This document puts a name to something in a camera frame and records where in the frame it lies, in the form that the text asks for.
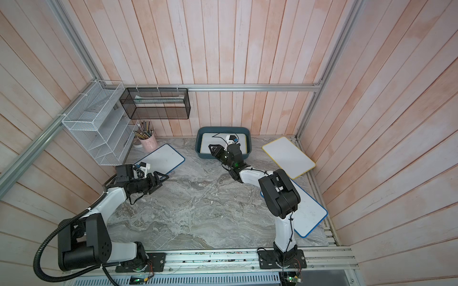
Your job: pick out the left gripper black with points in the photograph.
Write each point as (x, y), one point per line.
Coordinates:
(150, 190)

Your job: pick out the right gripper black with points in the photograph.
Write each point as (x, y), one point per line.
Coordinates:
(215, 146)

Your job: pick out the yellow whiteboard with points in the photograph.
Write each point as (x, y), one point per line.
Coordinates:
(289, 157)
(220, 138)

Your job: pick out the blue whiteboard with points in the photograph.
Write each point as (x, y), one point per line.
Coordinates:
(164, 160)
(307, 211)

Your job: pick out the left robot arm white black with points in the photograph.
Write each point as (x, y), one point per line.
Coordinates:
(85, 242)

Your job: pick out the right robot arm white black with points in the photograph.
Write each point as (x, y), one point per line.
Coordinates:
(248, 176)

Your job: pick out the teal plastic storage box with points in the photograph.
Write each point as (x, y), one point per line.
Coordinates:
(222, 129)

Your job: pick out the pink pencil cup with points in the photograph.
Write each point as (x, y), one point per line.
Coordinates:
(145, 133)

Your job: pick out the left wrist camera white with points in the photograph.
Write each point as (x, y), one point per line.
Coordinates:
(143, 169)

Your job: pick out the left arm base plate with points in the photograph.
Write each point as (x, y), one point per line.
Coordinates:
(150, 262)

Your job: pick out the black mesh wall basket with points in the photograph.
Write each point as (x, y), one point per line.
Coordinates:
(156, 103)

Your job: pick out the white wire mesh shelf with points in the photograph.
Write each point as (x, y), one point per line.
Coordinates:
(100, 124)

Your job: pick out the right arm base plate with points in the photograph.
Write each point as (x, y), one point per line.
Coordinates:
(275, 259)

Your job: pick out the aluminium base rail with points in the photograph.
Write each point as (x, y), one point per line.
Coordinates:
(251, 260)

